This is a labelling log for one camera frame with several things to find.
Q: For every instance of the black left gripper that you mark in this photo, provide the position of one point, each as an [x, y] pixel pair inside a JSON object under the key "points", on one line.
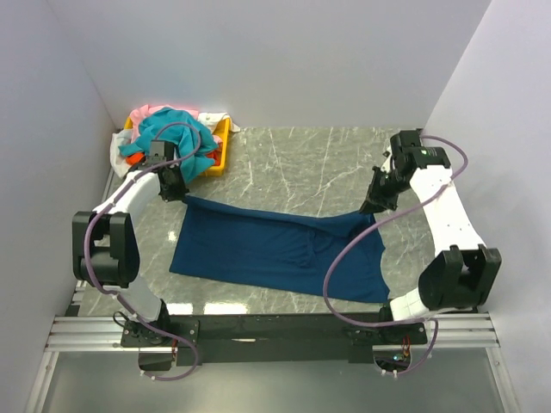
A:
{"points": [[181, 191]]}

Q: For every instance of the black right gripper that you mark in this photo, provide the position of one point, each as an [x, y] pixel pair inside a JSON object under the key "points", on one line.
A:
{"points": [[375, 202]]}

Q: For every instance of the dark blue t-shirt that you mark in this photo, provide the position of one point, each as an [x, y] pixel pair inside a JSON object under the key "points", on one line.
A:
{"points": [[259, 248]]}

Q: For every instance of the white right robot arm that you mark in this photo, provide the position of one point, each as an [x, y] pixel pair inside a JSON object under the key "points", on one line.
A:
{"points": [[462, 273]]}

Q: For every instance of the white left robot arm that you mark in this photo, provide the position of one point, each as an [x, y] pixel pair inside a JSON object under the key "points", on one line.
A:
{"points": [[105, 252]]}

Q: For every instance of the teal t-shirt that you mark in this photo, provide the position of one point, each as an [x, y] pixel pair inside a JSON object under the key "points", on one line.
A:
{"points": [[192, 166]]}

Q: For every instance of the orange t-shirt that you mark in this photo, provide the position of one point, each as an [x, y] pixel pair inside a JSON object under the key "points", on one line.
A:
{"points": [[140, 156]]}

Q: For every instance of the white t-shirt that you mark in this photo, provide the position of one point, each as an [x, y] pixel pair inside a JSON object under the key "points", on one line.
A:
{"points": [[124, 137]]}

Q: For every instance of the yellow plastic bin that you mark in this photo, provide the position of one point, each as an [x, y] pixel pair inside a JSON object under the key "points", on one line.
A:
{"points": [[223, 130]]}

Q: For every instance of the pink t-shirt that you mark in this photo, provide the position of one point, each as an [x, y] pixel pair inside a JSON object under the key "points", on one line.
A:
{"points": [[142, 116]]}

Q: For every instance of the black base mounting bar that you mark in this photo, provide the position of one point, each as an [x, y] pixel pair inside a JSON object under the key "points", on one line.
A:
{"points": [[263, 338]]}

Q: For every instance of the aluminium frame rail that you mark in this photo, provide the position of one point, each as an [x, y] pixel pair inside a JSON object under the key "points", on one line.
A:
{"points": [[85, 369]]}

